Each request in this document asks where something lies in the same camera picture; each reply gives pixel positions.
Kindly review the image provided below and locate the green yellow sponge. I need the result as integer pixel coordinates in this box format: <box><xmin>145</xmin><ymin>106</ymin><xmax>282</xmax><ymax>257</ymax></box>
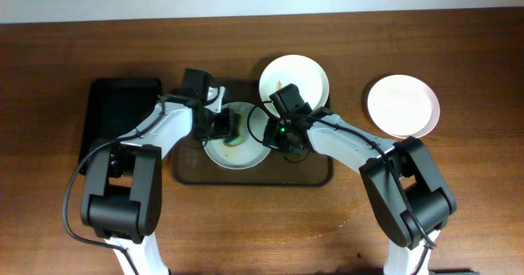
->
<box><xmin>223</xmin><ymin>111</ymin><xmax>244</xmax><ymax>147</ymax></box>

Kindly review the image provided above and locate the large brown serving tray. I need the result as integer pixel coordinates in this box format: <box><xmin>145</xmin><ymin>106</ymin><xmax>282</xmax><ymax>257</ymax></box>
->
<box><xmin>170</xmin><ymin>79</ymin><xmax>333</xmax><ymax>187</ymax></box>

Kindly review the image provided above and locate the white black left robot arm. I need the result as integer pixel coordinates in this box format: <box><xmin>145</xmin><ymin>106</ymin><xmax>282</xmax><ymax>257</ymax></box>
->
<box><xmin>75</xmin><ymin>94</ymin><xmax>238</xmax><ymax>274</ymax></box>

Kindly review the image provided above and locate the white plate with sauce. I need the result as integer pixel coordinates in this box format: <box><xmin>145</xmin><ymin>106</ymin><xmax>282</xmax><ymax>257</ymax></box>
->
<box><xmin>259</xmin><ymin>55</ymin><xmax>329</xmax><ymax>110</ymax></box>

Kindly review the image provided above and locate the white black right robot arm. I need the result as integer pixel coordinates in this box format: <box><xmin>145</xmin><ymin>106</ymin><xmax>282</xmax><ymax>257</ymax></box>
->
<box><xmin>263</xmin><ymin>107</ymin><xmax>457</xmax><ymax>274</ymax></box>

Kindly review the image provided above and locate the pink plate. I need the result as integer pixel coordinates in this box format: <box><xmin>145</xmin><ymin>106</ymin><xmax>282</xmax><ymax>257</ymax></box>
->
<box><xmin>366</xmin><ymin>74</ymin><xmax>440</xmax><ymax>138</ymax></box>

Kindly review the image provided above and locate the light blue plate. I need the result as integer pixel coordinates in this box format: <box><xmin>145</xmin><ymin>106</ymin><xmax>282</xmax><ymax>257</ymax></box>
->
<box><xmin>204</xmin><ymin>101</ymin><xmax>270</xmax><ymax>169</ymax></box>

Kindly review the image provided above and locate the small black tray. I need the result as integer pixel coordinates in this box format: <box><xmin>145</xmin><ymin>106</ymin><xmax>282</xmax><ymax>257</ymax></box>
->
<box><xmin>79</xmin><ymin>78</ymin><xmax>162</xmax><ymax>159</ymax></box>

